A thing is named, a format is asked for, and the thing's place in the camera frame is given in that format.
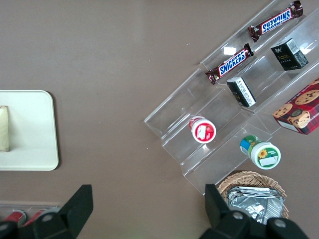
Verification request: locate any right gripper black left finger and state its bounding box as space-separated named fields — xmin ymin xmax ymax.
xmin=0 ymin=184 xmax=94 ymax=239

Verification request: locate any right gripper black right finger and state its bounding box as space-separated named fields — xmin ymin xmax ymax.
xmin=199 ymin=183 xmax=310 ymax=239

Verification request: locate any triangular sandwich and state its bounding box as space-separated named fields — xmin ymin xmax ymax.
xmin=0 ymin=105 xmax=10 ymax=152

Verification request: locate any light tan wicker basket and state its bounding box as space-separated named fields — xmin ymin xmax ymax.
xmin=217 ymin=170 xmax=289 ymax=225

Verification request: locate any cream rectangular tray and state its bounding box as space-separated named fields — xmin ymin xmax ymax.
xmin=0 ymin=90 xmax=59 ymax=171

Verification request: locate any silver foil packet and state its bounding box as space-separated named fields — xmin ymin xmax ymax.
xmin=227 ymin=185 xmax=286 ymax=226

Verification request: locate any clear acrylic bottle rack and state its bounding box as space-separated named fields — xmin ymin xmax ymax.
xmin=0 ymin=200 xmax=60 ymax=222

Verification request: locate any green lid yogurt cup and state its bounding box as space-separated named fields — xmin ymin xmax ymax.
xmin=240 ymin=135 xmax=282 ymax=170

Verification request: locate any red lid yogurt cup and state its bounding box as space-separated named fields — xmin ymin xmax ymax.
xmin=188 ymin=114 xmax=217 ymax=144

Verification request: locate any clear acrylic stepped display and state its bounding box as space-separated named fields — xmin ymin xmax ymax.
xmin=144 ymin=0 xmax=319 ymax=196

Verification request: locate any small black carton box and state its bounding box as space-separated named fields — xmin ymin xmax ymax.
xmin=226 ymin=77 xmax=257 ymax=108
xmin=270 ymin=38 xmax=309 ymax=72

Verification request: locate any red plaid cookie box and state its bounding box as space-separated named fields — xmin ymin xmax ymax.
xmin=272 ymin=77 xmax=319 ymax=135

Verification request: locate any Snickers chocolate bar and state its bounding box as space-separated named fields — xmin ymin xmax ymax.
xmin=247 ymin=0 xmax=304 ymax=42
xmin=205 ymin=43 xmax=254 ymax=85

